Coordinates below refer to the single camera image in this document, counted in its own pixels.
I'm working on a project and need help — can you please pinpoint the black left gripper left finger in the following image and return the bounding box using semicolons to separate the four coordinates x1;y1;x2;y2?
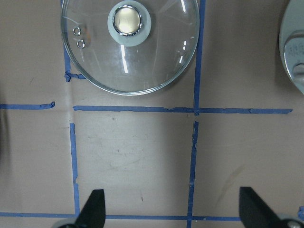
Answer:
75;189;105;228

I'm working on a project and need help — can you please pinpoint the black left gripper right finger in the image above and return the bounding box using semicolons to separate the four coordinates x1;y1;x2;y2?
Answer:
238;187;285;228

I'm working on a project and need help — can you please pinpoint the glass pot lid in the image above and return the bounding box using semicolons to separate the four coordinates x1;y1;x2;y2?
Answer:
61;0;200;95

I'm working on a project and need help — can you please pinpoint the pale green electric pot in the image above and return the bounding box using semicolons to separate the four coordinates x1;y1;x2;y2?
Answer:
279;0;304;93

